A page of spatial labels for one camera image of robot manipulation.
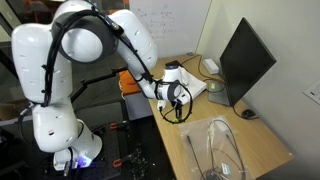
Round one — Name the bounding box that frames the black cable loop on wrist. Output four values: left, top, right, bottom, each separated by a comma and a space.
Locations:
158, 81, 194, 125

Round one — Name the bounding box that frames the black Dell computer monitor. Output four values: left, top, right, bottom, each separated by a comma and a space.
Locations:
208, 17, 276, 106

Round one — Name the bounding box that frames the white whiteboard panel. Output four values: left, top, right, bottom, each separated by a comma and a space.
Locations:
129, 0, 212, 58

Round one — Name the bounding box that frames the clear plastic bag with cables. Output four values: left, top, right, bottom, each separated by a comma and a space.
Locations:
178, 116, 254, 180

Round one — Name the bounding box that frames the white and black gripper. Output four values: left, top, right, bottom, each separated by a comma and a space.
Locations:
157, 65, 190, 110

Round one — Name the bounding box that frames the orange cabinet top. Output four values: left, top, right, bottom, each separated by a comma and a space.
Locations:
119, 70, 141, 95

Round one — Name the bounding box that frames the black computer mouse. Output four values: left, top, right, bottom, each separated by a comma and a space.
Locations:
241, 109, 256, 119

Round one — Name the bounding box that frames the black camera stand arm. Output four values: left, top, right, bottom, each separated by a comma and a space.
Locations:
69, 66, 129, 103

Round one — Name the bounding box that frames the white power adapter box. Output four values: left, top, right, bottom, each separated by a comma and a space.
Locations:
203, 59, 219, 74

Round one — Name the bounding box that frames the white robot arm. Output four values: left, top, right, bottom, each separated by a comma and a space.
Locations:
11, 0, 192, 171

